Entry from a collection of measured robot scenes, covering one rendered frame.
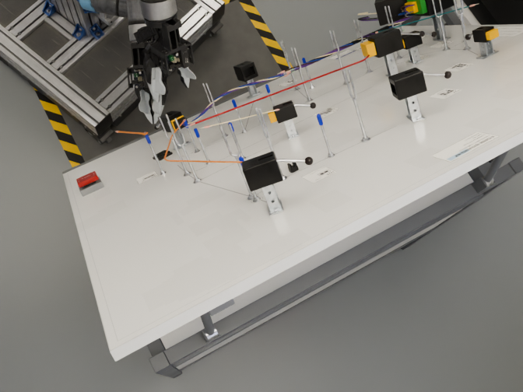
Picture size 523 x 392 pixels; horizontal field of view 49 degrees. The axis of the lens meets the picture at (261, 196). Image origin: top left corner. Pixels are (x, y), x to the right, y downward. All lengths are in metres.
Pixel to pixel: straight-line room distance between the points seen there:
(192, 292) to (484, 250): 2.15
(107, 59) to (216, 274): 1.94
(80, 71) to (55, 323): 1.08
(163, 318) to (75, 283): 1.78
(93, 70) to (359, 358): 1.69
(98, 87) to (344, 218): 1.89
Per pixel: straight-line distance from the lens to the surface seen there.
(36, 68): 2.68
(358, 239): 1.78
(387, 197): 0.87
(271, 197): 0.93
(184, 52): 1.31
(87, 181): 1.44
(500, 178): 1.78
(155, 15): 1.26
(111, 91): 2.58
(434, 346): 2.66
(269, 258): 0.81
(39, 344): 2.55
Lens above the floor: 2.46
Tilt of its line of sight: 71 degrees down
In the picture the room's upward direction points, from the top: 18 degrees clockwise
